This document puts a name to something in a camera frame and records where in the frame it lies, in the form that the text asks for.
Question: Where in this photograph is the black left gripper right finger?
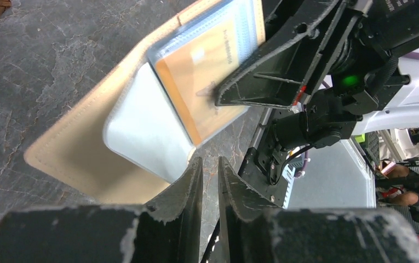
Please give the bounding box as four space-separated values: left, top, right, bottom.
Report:
218 157 419 262

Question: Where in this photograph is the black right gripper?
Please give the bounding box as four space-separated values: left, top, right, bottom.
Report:
214 1 419 149

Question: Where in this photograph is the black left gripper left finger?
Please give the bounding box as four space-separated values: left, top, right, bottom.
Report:
0 157 203 262

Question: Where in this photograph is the orange credit card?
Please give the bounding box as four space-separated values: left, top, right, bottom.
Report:
153 15 250 146

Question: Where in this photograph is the beige leather card holder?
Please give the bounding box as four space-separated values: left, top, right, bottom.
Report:
23 0 268 205

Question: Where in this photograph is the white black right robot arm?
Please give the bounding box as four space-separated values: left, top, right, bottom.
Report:
214 1 419 149

